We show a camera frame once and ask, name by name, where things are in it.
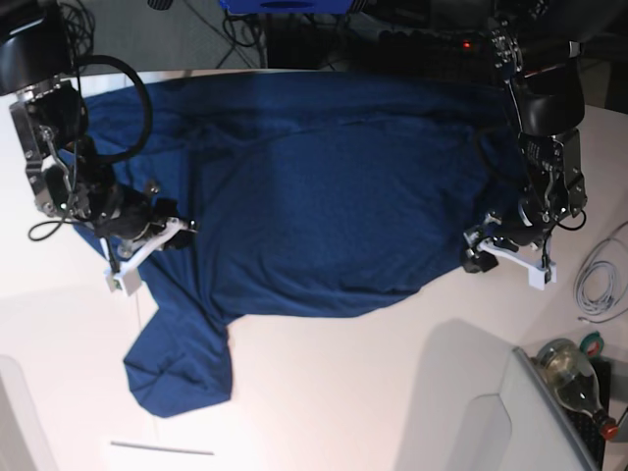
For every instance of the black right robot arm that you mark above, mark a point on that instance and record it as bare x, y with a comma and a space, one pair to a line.
71, 182

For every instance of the dark blue t-shirt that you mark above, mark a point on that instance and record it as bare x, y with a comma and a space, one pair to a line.
316, 195

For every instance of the clear plastic bottle red cap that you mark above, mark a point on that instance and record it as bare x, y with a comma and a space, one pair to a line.
574, 383

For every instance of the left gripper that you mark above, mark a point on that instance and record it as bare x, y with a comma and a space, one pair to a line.
493, 239

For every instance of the blue box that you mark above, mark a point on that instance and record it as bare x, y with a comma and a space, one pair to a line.
245, 7

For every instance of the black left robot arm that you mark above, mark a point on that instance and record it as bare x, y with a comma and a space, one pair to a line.
536, 47

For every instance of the green tape roll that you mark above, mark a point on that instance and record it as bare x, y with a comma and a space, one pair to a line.
592, 345

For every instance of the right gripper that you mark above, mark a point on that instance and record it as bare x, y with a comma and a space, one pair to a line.
128, 214

